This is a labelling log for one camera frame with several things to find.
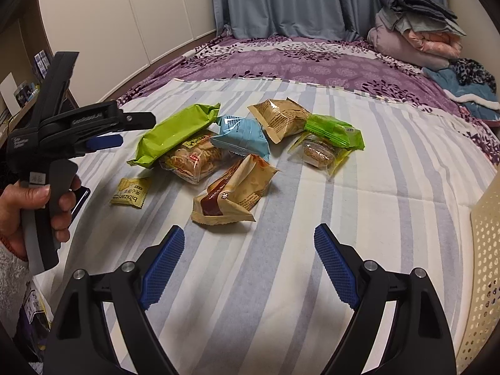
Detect cream perforated plastic basket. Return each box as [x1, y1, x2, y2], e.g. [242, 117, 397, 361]
[455, 191, 500, 375]

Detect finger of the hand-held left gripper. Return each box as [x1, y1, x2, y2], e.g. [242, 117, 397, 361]
[115, 111, 156, 130]
[83, 133, 124, 153]

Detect white card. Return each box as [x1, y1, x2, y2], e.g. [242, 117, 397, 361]
[0, 72, 21, 118]

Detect small green snack packet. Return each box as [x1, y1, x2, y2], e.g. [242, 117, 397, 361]
[304, 114, 365, 151]

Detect blue fleece garment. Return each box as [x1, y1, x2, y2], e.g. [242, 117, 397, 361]
[422, 66, 500, 123]

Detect purple floral bedsheet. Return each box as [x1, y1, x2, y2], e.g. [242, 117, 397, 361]
[111, 33, 500, 167]

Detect tan snack packet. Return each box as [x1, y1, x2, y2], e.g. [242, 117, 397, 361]
[247, 97, 313, 144]

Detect leopard print cloth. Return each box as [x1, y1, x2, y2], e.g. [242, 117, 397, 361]
[449, 58, 498, 91]

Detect clear cracker packet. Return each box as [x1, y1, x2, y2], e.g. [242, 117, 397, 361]
[158, 133, 229, 185]

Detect clear round cookie packet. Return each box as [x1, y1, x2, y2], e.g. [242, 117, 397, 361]
[288, 133, 350, 178]

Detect long green snack packet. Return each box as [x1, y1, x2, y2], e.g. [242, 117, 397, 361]
[127, 102, 221, 169]

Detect beige and brown snack packet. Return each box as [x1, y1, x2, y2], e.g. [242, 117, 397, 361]
[190, 154, 280, 227]

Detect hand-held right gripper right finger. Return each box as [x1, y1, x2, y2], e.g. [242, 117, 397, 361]
[313, 222, 458, 375]

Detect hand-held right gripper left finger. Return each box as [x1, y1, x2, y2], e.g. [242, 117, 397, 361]
[42, 224, 186, 375]

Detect small yellow snack packet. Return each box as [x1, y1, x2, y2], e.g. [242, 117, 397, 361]
[109, 177, 152, 209]

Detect light blue snack packet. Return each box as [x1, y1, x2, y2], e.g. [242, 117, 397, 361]
[210, 115, 272, 162]

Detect blue small boxes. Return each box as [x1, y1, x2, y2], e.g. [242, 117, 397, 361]
[32, 50, 52, 81]

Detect person's left hand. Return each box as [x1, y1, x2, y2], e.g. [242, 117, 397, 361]
[0, 174, 83, 260]

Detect white wardrobe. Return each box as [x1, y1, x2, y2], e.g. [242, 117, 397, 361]
[37, 0, 217, 104]

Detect pink folded quilt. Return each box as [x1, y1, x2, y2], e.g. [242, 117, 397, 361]
[406, 27, 464, 58]

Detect light grey folded blanket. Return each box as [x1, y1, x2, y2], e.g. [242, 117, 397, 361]
[376, 10, 467, 39]

